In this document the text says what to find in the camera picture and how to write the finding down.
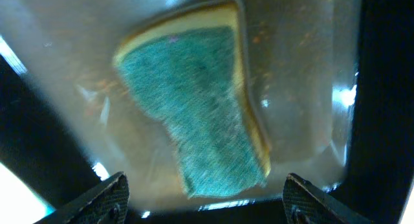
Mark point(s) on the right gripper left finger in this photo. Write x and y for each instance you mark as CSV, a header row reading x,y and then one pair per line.
x,y
107,202

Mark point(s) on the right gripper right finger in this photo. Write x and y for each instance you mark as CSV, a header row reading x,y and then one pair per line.
x,y
305,203

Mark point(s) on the green yellow sponge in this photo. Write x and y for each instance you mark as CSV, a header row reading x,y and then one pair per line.
x,y
188,71

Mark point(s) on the black water tray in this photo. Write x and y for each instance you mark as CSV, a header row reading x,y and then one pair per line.
x,y
331,82

